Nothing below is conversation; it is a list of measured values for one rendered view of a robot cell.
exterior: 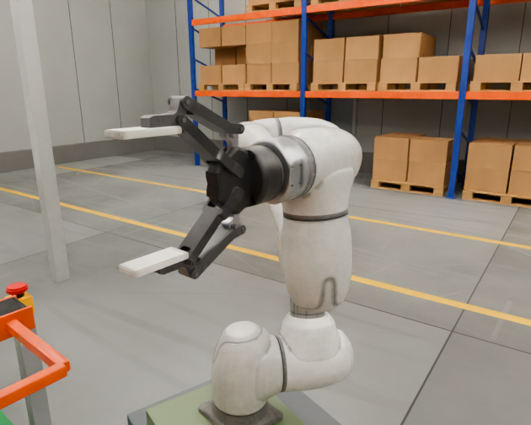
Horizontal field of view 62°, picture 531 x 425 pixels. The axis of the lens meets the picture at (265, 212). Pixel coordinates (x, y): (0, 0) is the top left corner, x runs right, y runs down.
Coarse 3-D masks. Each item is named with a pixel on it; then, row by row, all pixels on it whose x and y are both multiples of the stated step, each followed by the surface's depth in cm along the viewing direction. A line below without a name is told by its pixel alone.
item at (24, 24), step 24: (24, 0) 340; (24, 24) 343; (24, 48) 345; (24, 72) 351; (24, 96) 361; (48, 144) 372; (48, 168) 375; (48, 192) 379; (48, 216) 383; (48, 240) 392
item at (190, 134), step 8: (176, 120) 45; (184, 120) 45; (184, 128) 45; (192, 128) 46; (184, 136) 47; (192, 136) 46; (200, 136) 47; (192, 144) 49; (200, 144) 48; (208, 144) 48; (200, 152) 50; (208, 152) 49; (216, 152) 49; (224, 152) 50; (208, 160) 51; (216, 160) 50; (224, 160) 50; (232, 160) 51; (232, 168) 51; (240, 168) 52; (240, 176) 52
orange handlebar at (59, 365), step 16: (16, 320) 87; (16, 336) 84; (32, 336) 82; (48, 352) 77; (48, 368) 73; (64, 368) 73; (16, 384) 69; (32, 384) 69; (48, 384) 72; (0, 400) 66; (16, 400) 68
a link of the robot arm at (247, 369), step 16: (224, 336) 118; (240, 336) 116; (256, 336) 117; (272, 336) 124; (224, 352) 115; (240, 352) 114; (256, 352) 115; (272, 352) 118; (224, 368) 115; (240, 368) 114; (256, 368) 115; (272, 368) 116; (224, 384) 116; (240, 384) 115; (256, 384) 116; (272, 384) 117; (224, 400) 117; (240, 400) 116; (256, 400) 118
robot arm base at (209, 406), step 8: (200, 408) 126; (208, 408) 125; (216, 408) 121; (264, 408) 122; (272, 408) 126; (208, 416) 124; (216, 416) 121; (224, 416) 119; (232, 416) 118; (240, 416) 118; (248, 416) 118; (256, 416) 119; (264, 416) 122; (272, 416) 123; (280, 416) 124; (216, 424) 121; (224, 424) 119; (232, 424) 118; (240, 424) 118; (248, 424) 119; (256, 424) 120; (264, 424) 121
